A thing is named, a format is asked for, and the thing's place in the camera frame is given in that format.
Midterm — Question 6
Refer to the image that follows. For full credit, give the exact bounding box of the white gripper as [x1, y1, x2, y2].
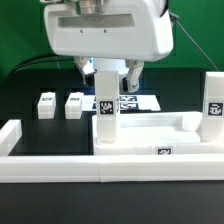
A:
[44, 0, 173, 93]

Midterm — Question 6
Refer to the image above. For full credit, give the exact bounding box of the white desk top panel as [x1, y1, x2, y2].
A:
[92, 112, 224, 155]

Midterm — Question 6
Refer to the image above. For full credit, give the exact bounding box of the fiducial marker sheet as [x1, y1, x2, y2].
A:
[82, 95, 161, 111]

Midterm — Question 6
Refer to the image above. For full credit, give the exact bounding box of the black cable bundle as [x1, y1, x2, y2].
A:
[6, 54, 76, 79]

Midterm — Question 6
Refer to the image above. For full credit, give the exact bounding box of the white U-shaped fixture frame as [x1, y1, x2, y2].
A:
[0, 120, 224, 183]

